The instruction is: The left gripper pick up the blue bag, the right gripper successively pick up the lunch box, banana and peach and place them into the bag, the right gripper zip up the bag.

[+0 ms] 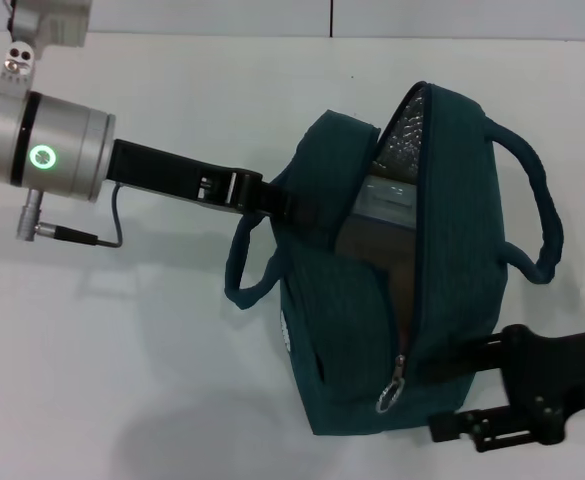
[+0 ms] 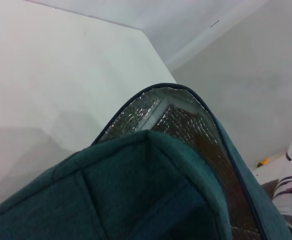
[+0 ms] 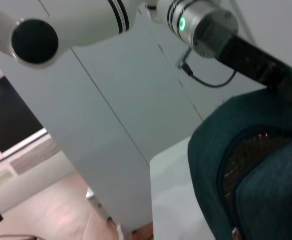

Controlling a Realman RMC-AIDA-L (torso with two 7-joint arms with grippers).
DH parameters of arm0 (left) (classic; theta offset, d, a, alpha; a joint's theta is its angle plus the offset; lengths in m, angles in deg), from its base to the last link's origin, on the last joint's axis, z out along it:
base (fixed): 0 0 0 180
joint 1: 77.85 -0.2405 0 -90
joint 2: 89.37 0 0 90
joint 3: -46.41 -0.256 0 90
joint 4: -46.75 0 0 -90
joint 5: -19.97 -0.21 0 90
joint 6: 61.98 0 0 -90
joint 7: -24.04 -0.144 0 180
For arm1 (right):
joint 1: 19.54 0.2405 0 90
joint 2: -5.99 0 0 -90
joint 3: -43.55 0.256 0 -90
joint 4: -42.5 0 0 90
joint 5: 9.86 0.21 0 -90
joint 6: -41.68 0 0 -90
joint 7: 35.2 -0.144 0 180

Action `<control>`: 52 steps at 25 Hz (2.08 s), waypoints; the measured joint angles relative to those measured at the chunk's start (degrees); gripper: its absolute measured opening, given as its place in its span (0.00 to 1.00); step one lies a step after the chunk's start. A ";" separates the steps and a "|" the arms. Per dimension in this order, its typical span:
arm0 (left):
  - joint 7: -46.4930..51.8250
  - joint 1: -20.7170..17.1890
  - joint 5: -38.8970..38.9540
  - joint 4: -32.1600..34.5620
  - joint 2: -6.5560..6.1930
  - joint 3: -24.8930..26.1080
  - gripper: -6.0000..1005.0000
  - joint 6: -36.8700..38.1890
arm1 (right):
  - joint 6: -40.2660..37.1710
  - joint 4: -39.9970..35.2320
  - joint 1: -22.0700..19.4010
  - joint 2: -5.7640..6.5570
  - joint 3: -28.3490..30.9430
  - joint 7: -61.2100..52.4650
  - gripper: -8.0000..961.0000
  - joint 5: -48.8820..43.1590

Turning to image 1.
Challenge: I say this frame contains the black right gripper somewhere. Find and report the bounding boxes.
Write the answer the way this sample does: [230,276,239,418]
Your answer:
[419,324,585,454]

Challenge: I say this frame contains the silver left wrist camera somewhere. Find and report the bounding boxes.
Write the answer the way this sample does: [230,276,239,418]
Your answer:
[0,0,93,96]

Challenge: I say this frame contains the metal zipper pull ring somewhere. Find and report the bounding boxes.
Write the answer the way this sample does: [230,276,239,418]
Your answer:
[374,353,407,415]

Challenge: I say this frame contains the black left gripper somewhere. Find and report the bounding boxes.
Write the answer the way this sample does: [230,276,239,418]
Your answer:
[104,138,321,231]

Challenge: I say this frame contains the clear plastic lunch box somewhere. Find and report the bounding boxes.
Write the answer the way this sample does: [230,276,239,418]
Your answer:
[334,172,418,351]

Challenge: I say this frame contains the left arm gripper cable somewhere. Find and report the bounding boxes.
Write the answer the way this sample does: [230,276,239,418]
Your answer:
[17,184,124,249]

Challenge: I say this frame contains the dark teal insulated bag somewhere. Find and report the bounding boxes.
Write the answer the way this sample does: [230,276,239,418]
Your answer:
[223,80,563,436]

